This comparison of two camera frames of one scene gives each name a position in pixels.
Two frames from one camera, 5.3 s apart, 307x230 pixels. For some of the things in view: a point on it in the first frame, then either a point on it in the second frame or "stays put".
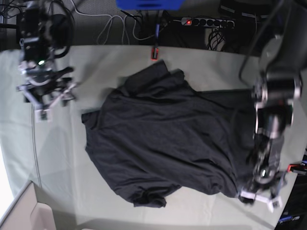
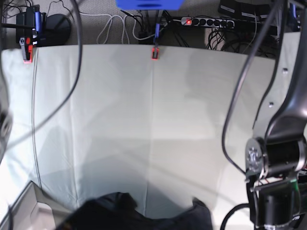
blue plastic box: x=150 y=5 stays put
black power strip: x=222 y=23 stays put
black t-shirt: x=156 y=133 -> x=119 y=211
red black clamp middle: x=154 y=54 stays put
